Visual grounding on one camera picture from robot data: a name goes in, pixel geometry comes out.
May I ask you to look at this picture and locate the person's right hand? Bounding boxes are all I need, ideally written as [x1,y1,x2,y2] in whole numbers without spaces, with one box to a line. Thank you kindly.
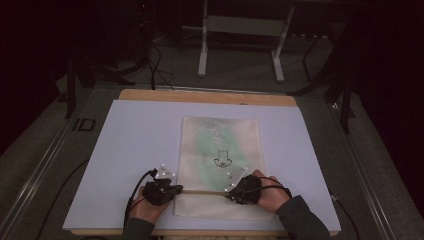
[251,169,292,215]

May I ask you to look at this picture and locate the translucent zipper bag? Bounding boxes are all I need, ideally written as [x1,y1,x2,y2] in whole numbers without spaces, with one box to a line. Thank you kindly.
[173,115,276,222]

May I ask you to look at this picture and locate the white metal stand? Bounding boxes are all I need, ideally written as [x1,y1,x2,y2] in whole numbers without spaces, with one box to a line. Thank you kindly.
[197,0,296,84]

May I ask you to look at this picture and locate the black tripod stand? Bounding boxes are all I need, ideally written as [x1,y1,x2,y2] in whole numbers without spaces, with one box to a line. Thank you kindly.
[287,19,357,135]
[64,0,158,120]

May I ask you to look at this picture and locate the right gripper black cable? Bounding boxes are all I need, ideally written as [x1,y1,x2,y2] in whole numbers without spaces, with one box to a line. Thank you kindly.
[246,175,362,240]

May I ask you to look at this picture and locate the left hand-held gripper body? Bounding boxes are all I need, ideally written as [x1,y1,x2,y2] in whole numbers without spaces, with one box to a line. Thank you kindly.
[142,163,178,207]

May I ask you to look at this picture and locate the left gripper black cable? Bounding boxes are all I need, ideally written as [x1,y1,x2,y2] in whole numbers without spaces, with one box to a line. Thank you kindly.
[35,158,158,240]

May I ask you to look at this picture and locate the light blue table mat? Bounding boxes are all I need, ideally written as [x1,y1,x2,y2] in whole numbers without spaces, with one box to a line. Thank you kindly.
[62,99,342,233]

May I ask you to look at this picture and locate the metal floor rail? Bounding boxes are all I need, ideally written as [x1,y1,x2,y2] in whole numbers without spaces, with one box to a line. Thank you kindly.
[0,123,74,240]
[329,102,398,240]

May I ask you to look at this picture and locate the person's left hand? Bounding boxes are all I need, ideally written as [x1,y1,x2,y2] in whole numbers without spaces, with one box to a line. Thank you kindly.
[128,185,172,226]

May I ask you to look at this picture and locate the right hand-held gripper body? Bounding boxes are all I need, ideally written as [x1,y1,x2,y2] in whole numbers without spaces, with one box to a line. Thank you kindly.
[224,166,265,206]

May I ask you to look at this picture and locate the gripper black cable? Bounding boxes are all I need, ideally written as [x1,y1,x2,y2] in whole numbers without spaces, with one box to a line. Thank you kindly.
[246,175,362,240]
[35,158,158,240]

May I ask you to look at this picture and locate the black floor cables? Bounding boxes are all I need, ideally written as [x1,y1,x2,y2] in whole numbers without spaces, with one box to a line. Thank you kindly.
[145,33,176,92]

